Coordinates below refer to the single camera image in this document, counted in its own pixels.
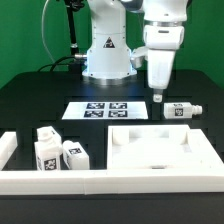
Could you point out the white U-shaped obstacle fence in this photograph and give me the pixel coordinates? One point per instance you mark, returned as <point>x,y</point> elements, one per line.
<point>112,181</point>

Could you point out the white sheet with tags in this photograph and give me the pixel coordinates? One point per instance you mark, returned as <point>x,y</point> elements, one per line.
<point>105,110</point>

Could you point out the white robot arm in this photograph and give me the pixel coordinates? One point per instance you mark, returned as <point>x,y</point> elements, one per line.
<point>110,60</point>

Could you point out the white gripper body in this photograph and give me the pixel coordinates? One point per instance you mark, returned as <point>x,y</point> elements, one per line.
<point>162,44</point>

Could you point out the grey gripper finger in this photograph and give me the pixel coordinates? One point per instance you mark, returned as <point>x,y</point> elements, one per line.
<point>157,95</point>

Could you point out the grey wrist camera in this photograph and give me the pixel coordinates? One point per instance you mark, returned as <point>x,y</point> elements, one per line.
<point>138,56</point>

